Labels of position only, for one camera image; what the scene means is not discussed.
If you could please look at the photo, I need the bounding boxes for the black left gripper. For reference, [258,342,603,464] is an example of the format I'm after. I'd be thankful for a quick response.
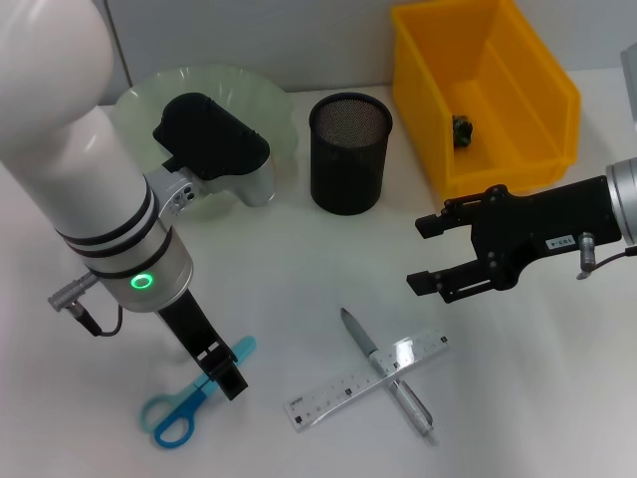
[157,290,249,401]

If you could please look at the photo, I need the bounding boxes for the pale green glass fruit plate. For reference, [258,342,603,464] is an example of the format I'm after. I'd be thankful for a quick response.
[113,63,301,224]

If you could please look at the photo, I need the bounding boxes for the silver grey pen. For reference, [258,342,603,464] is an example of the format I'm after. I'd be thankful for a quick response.
[339,307,441,447]

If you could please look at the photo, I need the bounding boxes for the blue scissors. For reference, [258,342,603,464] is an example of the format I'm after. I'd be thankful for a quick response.
[139,336,258,449]

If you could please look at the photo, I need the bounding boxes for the clear plastic ruler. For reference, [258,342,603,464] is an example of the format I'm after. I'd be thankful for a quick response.
[283,326,452,434]

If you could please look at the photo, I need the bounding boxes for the black mesh pen cup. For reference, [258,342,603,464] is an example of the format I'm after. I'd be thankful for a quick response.
[309,92,394,217]

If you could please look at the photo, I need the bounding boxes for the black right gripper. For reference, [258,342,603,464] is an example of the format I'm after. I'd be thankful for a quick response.
[405,173,624,306]

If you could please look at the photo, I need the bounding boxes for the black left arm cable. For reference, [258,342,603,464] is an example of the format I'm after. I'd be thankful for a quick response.
[74,303,123,338]

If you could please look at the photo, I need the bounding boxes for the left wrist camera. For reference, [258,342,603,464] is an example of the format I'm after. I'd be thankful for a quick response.
[146,92,278,221]

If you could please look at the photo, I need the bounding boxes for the yellow plastic storage bin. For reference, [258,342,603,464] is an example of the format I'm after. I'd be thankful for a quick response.
[389,0,583,206]

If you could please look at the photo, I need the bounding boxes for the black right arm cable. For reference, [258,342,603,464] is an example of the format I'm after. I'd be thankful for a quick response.
[576,243,637,281]

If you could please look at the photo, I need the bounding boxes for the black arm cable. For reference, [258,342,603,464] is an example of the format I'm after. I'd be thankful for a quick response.
[74,303,123,338]
[576,243,637,281]

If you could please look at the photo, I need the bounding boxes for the green plastic wrapper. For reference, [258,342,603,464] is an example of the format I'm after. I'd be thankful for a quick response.
[451,114,475,150]

